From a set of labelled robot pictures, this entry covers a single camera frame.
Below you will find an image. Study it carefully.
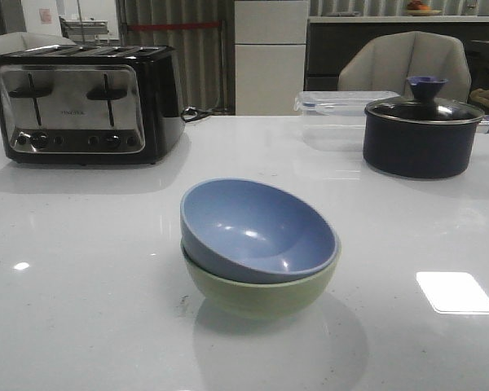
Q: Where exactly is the blue bowl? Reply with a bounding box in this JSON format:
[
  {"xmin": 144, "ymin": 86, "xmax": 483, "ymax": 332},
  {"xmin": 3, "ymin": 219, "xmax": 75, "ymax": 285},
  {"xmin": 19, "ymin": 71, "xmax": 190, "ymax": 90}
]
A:
[{"xmin": 180, "ymin": 178, "xmax": 340, "ymax": 283}]

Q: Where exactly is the green bowl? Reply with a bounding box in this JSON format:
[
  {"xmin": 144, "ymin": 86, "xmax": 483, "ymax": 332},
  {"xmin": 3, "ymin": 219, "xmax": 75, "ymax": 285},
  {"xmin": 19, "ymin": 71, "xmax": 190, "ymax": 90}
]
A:
[{"xmin": 181, "ymin": 246, "xmax": 341, "ymax": 320}]

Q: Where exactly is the clear plastic food container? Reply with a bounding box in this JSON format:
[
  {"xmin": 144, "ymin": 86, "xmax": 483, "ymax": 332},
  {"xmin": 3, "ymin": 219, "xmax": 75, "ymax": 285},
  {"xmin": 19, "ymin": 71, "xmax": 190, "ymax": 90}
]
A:
[{"xmin": 294, "ymin": 91, "xmax": 397, "ymax": 152}]

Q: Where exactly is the white cabinet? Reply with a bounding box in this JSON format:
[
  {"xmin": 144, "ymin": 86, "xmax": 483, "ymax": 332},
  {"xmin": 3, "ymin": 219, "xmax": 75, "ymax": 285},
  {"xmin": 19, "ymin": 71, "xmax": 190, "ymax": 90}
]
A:
[{"xmin": 234, "ymin": 1, "xmax": 310, "ymax": 116}]

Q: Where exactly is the dark blue saucepan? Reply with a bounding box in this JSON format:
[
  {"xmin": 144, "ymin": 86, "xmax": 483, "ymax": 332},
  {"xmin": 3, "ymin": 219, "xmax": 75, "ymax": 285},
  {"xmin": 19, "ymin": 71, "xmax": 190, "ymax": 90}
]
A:
[{"xmin": 363, "ymin": 99, "xmax": 489, "ymax": 179}]

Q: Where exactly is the beige upholstered chair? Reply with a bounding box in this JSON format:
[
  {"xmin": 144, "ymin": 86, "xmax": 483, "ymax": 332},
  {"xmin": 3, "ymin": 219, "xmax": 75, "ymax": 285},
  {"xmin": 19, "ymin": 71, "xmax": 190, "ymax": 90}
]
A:
[{"xmin": 337, "ymin": 31, "xmax": 471, "ymax": 102}]

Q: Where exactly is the glass lid with blue knob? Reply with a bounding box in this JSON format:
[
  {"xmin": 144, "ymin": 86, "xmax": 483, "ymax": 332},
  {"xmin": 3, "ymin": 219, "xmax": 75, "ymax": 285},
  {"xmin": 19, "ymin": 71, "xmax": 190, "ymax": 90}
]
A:
[{"xmin": 365, "ymin": 76, "xmax": 484, "ymax": 125}]

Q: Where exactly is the black and chrome toaster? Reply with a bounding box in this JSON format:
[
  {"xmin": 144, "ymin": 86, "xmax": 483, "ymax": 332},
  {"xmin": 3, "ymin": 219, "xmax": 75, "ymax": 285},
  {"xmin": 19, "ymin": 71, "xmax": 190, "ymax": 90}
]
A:
[{"xmin": 0, "ymin": 45, "xmax": 185, "ymax": 165}]

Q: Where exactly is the fruit plate on counter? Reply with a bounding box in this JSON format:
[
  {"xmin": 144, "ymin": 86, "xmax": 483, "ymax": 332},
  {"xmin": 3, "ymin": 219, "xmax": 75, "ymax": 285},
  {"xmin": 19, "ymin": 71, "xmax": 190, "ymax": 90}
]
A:
[{"xmin": 405, "ymin": 0, "xmax": 442, "ymax": 16}]

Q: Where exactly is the black power cable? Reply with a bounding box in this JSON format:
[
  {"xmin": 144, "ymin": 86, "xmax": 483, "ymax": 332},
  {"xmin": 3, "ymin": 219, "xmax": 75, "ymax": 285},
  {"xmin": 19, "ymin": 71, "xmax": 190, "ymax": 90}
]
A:
[{"xmin": 180, "ymin": 104, "xmax": 233, "ymax": 123}]

